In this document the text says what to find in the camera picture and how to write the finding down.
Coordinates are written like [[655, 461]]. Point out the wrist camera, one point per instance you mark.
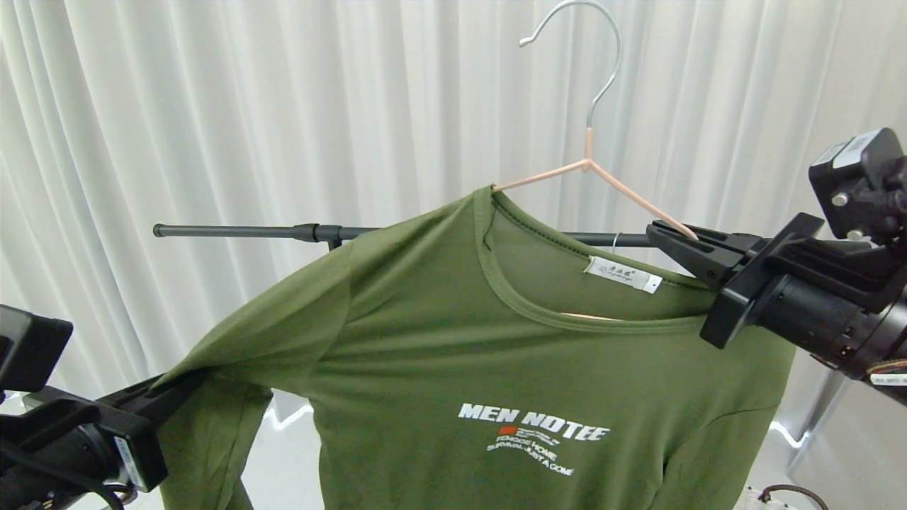
[[857, 177], [32, 347]]

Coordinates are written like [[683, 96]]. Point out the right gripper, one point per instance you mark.
[[801, 312]]

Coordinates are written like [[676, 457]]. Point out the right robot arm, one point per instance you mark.
[[889, 347]]

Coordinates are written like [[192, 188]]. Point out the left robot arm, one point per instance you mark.
[[85, 499]]

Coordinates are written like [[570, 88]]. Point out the green long-sleeved shirt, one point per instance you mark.
[[425, 354]]

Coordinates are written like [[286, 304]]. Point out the black clothes rack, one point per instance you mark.
[[248, 231]]

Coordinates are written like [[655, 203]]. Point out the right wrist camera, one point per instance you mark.
[[857, 177]]

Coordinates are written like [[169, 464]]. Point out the white curtain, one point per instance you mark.
[[283, 106]]

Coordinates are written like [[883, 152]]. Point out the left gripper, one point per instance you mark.
[[134, 453]]

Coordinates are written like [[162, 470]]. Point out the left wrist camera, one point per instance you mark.
[[32, 347]]

